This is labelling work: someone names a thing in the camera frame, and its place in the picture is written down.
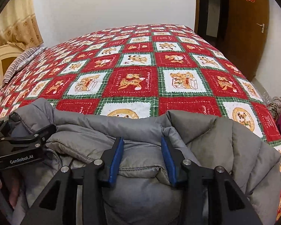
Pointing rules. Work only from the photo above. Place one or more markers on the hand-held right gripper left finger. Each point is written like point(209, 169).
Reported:
point(116, 161)

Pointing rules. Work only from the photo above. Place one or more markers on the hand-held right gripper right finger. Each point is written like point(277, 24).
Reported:
point(168, 161)

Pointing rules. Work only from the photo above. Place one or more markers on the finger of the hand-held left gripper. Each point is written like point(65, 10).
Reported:
point(37, 136)
point(0, 127)

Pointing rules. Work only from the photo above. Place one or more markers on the grey puffer jacket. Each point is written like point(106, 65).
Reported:
point(140, 131)

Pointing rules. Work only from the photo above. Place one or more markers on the person's left hand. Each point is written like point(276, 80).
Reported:
point(15, 192)

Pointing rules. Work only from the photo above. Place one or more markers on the cream and brown headboard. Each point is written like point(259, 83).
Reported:
point(0, 58)

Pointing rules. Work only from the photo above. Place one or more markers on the striped pillow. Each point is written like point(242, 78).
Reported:
point(21, 61)

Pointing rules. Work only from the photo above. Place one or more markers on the red printed bear blanket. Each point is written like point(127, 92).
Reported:
point(131, 79)

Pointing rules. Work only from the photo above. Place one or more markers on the beige patterned curtain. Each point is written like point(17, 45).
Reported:
point(18, 28)

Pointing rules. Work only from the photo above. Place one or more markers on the brown wooden door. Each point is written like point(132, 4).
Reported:
point(243, 39)

